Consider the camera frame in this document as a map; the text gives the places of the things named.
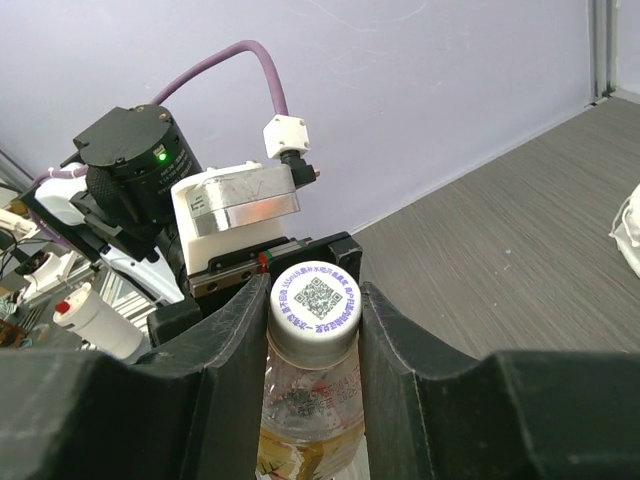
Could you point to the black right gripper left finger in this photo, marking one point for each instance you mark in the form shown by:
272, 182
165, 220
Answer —
189, 409

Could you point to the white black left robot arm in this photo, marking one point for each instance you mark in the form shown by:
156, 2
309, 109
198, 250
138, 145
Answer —
134, 196

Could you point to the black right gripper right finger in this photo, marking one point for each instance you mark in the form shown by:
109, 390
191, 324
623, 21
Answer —
433, 412

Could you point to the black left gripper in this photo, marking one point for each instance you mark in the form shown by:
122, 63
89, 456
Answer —
208, 291

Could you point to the white crumpled paper bag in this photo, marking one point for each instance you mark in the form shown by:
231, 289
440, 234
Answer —
625, 230

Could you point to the white amber bottle cap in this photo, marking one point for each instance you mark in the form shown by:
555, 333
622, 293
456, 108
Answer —
315, 310

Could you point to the amber drink bottle red label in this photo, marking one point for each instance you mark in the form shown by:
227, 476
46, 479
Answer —
312, 420

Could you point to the white red tube outside cell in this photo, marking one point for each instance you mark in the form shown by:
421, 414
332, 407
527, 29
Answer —
85, 313

